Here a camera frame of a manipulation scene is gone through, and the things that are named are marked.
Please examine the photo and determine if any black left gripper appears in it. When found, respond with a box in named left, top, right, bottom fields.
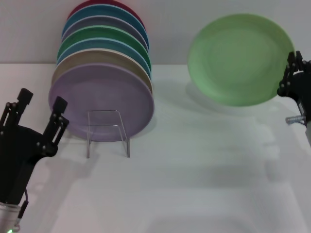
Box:
left=0, top=88, right=70, bottom=206

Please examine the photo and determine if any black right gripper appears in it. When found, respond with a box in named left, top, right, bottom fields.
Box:
left=277, top=50, right=311, bottom=120

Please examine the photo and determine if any light green plate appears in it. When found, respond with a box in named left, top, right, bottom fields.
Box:
left=187, top=14, right=296, bottom=107

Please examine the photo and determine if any lilac plate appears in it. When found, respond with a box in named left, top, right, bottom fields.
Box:
left=48, top=62, right=155, bottom=143

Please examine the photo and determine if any beige plate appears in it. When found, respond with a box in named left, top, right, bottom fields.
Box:
left=51, top=48, right=154, bottom=98

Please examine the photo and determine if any light blue plate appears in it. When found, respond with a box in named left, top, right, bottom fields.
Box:
left=56, top=36, right=152, bottom=81

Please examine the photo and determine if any dark green plate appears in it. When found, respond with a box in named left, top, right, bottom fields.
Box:
left=57, top=25, right=152, bottom=71

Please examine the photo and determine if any grey plate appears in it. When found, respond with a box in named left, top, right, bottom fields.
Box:
left=62, top=16, right=149, bottom=53

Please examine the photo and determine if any red plate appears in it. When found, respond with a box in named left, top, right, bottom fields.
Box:
left=67, top=0, right=146, bottom=37

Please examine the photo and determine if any teal blue plate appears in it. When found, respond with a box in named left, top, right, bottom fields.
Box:
left=61, top=4, right=149, bottom=49

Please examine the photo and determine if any right arm cable connector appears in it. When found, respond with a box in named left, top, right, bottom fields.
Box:
left=286, top=116, right=306, bottom=125

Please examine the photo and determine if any arm cable connector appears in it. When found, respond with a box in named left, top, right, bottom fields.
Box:
left=286, top=116, right=306, bottom=125
left=16, top=188, right=29, bottom=230

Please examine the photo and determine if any left arm cable connector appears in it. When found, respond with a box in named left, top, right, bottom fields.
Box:
left=16, top=188, right=29, bottom=230

